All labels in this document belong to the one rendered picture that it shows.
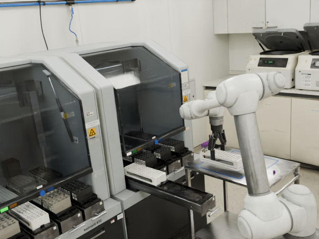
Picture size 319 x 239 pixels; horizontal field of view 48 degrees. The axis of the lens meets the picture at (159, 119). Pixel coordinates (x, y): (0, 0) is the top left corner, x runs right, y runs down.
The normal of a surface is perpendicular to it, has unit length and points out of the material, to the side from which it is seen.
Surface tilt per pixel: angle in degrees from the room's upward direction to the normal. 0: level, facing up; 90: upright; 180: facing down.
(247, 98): 79
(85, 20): 90
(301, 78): 90
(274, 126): 90
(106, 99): 90
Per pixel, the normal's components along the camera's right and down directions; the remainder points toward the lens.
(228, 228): -0.09, -0.96
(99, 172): 0.73, 0.13
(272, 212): 0.27, -0.10
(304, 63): -0.62, -0.26
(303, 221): 0.31, 0.26
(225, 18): -0.68, 0.26
